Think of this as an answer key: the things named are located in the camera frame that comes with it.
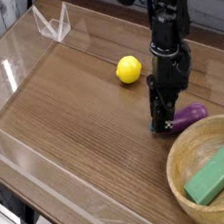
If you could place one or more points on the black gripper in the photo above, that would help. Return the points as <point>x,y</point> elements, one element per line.
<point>170,74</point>

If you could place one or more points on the purple toy eggplant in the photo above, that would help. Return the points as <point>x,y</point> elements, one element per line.
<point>187,116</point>

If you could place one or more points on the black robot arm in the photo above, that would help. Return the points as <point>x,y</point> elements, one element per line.
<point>169,23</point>

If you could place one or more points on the brown wooden bowl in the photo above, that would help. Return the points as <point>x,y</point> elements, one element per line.
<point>190,151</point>

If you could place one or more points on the yellow toy lemon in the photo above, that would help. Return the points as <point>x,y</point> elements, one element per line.
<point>128,69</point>

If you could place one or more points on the green rectangular block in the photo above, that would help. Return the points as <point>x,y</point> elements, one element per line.
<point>208,182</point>

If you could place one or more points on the clear acrylic tray wall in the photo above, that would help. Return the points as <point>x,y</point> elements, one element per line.
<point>98,195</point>

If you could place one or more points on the clear acrylic corner bracket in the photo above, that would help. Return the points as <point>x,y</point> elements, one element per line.
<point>54,29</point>

